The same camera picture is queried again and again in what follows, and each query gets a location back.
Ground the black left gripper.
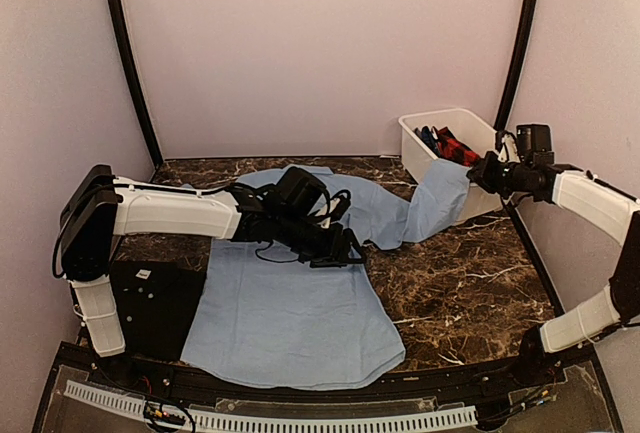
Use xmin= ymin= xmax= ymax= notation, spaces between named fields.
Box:
xmin=276 ymin=209 xmax=368 ymax=267

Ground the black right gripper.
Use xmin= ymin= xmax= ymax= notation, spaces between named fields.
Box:
xmin=468 ymin=150 xmax=532 ymax=200

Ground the light blue long sleeve shirt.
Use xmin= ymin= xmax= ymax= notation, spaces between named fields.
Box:
xmin=181 ymin=160 xmax=470 ymax=391

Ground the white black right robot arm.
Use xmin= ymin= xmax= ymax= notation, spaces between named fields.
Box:
xmin=468 ymin=152 xmax=639 ymax=387

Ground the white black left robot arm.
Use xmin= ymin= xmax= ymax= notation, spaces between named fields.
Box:
xmin=51 ymin=165 xmax=366 ymax=389

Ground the white plastic bin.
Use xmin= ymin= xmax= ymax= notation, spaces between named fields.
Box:
xmin=398 ymin=108 xmax=502 ymax=224

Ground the red black plaid shirt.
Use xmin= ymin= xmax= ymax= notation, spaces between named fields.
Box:
xmin=431 ymin=127 xmax=482 ymax=167

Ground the blue black plaid shirt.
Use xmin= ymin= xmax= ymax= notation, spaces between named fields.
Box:
xmin=414 ymin=126 xmax=441 ymax=157

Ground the folded black shirt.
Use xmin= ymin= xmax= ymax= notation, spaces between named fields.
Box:
xmin=109 ymin=261 xmax=206 ymax=361

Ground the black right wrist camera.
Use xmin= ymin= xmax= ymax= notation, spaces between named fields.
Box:
xmin=516 ymin=124 xmax=554 ymax=167

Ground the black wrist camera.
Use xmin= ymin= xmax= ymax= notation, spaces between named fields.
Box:
xmin=276 ymin=167 xmax=326 ymax=215
xmin=516 ymin=124 xmax=554 ymax=167

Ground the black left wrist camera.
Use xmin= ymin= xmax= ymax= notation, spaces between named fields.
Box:
xmin=276 ymin=167 xmax=326 ymax=215

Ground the black right corner post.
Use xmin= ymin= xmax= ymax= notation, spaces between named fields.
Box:
xmin=493 ymin=0 xmax=537 ymax=130

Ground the black corner post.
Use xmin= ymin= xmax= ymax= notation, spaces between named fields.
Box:
xmin=493 ymin=0 xmax=537 ymax=130
xmin=107 ymin=0 xmax=164 ymax=170

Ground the white slotted cable duct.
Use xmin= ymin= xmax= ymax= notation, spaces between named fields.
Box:
xmin=64 ymin=380 xmax=478 ymax=432

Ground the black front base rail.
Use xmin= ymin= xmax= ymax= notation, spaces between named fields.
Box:
xmin=33 ymin=343 xmax=622 ymax=432

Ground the black left corner post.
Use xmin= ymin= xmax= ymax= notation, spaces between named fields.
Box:
xmin=107 ymin=0 xmax=164 ymax=170

